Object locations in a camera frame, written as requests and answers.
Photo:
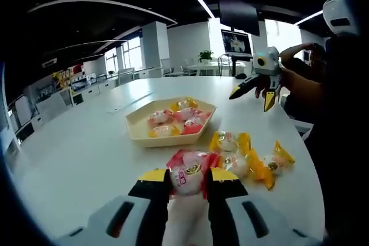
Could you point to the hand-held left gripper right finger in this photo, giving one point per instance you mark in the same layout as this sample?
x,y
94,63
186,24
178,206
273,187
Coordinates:
x,y
248,223

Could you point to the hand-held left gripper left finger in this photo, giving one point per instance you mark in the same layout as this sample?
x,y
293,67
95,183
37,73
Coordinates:
x,y
135,220

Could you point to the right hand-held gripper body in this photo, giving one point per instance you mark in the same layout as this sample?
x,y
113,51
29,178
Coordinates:
x,y
271,61

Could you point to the pink marshmallow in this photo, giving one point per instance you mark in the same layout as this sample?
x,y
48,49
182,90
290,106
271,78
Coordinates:
x,y
187,177

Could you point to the beige hexagonal bowl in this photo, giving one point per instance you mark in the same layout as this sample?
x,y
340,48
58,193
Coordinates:
x,y
138,125

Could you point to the person's right hand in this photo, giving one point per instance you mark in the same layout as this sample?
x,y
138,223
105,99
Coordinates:
x,y
288,81

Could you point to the person's left hand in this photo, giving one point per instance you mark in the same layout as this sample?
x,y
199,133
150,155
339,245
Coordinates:
x,y
187,223

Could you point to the monitor screen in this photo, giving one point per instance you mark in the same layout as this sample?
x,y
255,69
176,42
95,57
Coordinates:
x,y
236,41

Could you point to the small white table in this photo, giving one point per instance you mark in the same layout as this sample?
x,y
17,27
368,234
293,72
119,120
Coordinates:
x,y
207,68

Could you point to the potted green plant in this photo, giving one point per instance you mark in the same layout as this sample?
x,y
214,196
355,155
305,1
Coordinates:
x,y
206,55

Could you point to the black hanging panel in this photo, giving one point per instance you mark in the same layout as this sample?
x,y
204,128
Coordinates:
x,y
237,12

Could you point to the person in black shirt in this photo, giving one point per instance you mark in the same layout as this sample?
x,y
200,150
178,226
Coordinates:
x,y
340,142

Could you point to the white worn device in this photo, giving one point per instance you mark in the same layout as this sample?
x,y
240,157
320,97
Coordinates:
x,y
340,7

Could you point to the white round table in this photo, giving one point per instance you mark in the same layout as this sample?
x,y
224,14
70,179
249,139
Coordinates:
x,y
72,156

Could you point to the yellow lattice stand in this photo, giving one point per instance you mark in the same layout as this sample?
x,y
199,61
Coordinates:
x,y
62,77

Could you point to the red storage box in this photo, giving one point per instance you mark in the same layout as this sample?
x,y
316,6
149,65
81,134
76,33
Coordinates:
x,y
77,68

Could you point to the curved ceiling light strip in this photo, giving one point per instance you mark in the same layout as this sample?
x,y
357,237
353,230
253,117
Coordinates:
x,y
101,8

